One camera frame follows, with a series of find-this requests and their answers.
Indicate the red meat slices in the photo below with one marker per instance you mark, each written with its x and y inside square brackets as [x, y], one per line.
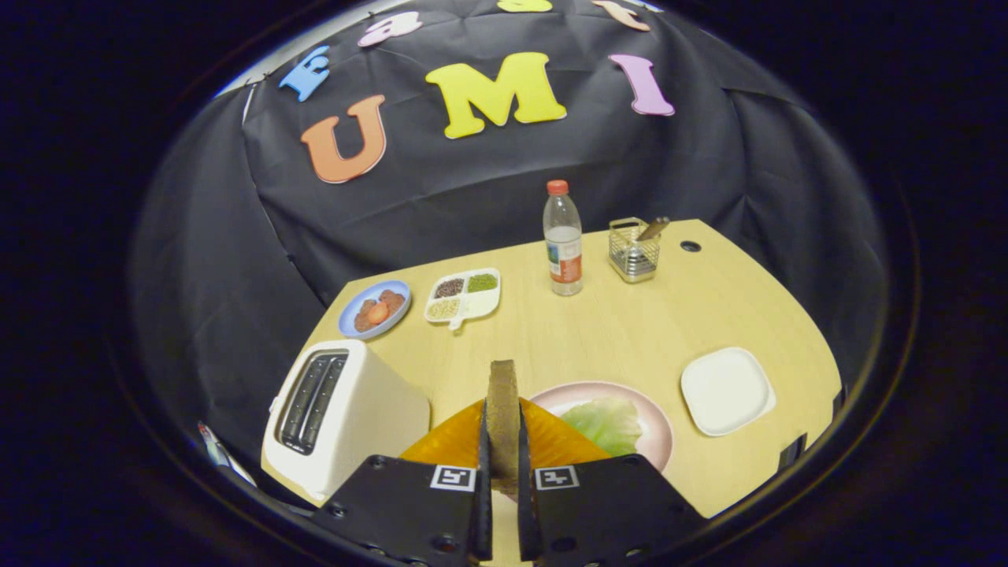
[378, 313]

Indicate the white divided tray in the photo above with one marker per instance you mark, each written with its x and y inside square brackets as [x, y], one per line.
[480, 303]

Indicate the blue plate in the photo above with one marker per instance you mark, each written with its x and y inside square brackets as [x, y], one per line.
[346, 319]

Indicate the white toaster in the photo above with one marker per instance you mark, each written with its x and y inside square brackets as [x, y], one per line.
[370, 425]

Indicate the pink plate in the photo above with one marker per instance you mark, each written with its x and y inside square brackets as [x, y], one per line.
[657, 441]

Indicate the white square plate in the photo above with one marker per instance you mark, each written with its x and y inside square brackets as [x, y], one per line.
[724, 390]

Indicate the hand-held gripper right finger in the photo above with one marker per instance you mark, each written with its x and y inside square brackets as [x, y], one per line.
[526, 512]

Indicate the clear plastic water bottle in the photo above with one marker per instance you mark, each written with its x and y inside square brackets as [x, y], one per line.
[563, 252]

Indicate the brown bread slice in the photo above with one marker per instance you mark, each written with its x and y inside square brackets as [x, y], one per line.
[502, 417]

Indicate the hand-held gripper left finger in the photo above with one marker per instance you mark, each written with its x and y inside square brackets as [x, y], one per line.
[482, 512]

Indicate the metal mesh basket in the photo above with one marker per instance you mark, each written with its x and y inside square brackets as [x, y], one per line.
[634, 260]

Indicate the white object with coloured labels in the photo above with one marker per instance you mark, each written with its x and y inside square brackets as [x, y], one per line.
[214, 449]

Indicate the green lettuce leaf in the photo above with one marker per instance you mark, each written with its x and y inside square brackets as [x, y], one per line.
[606, 425]

